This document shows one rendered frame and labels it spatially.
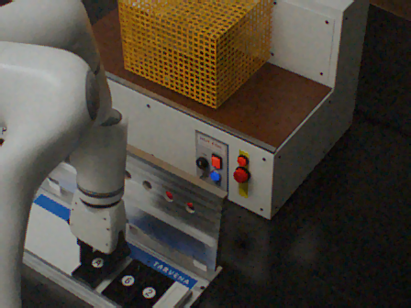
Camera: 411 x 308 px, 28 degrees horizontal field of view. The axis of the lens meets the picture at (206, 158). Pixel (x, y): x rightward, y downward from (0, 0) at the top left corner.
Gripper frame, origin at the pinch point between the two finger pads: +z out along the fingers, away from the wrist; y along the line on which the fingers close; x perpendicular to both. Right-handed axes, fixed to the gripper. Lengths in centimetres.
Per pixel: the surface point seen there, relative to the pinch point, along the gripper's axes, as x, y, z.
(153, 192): 11.0, 3.8, -11.3
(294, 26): 45, 10, -36
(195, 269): 10.3, 15.4, 0.5
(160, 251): 9.9, 7.2, 0.4
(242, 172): 25.9, 13.9, -13.1
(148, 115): 26.6, -10.0, -15.5
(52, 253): -1.8, -9.6, 3.0
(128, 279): 0.7, 7.0, 1.2
